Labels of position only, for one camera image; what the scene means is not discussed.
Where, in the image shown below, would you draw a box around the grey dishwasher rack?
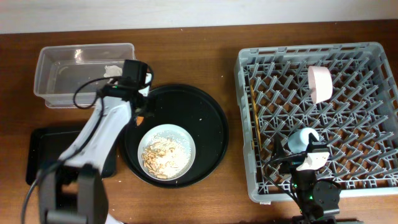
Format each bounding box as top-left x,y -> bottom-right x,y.
234,42 -> 397,204

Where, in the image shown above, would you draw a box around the pink bowl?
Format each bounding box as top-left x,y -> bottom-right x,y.
307,66 -> 333,104

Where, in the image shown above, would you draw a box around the orange carrot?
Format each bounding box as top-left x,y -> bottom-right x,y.
136,116 -> 144,126

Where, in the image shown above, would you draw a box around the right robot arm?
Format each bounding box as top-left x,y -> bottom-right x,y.
270,133 -> 341,224

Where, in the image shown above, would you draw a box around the black rectangular tray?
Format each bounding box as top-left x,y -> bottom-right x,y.
25,124 -> 118,187

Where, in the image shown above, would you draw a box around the white tissue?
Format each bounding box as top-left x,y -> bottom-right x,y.
103,65 -> 123,83

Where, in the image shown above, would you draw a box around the rice and food scraps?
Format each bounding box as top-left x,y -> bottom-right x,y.
141,137 -> 192,180

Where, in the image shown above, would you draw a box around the clear plastic bin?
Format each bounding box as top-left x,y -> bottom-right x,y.
34,43 -> 136,109

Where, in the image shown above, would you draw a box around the round black tray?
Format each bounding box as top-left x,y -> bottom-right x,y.
119,84 -> 229,189

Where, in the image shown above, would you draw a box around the grey plate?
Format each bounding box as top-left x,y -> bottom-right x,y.
137,124 -> 196,181

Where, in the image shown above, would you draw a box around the blue cup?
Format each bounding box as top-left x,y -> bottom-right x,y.
287,128 -> 319,154

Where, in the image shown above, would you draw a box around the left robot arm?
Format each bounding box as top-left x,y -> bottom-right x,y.
33,82 -> 150,223

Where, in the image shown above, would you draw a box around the wooden chopstick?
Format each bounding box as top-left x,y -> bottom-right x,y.
249,84 -> 262,151

